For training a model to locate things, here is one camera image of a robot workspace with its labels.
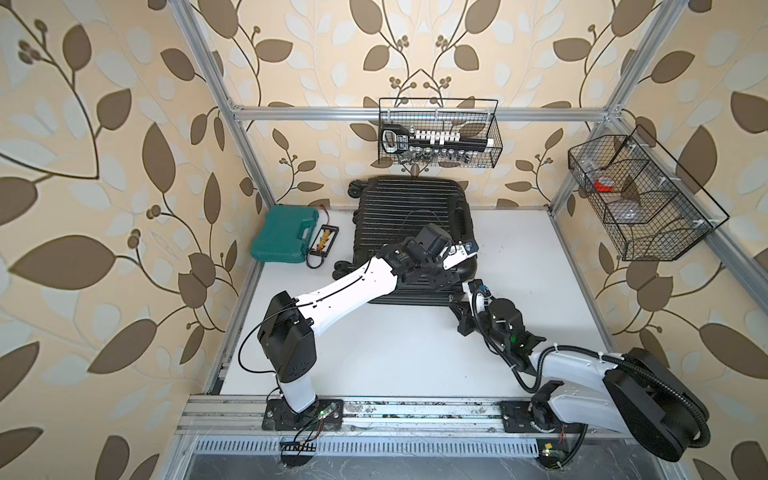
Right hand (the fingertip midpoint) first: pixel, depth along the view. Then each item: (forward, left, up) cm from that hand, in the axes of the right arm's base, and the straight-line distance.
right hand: (450, 304), depth 86 cm
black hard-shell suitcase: (+29, +17, +11) cm, 35 cm away
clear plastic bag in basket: (+10, -42, +27) cm, 50 cm away
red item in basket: (+21, -43, +24) cm, 53 cm away
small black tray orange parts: (+30, +42, -5) cm, 52 cm away
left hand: (+6, +2, +15) cm, 17 cm away
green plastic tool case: (+31, +55, -3) cm, 64 cm away
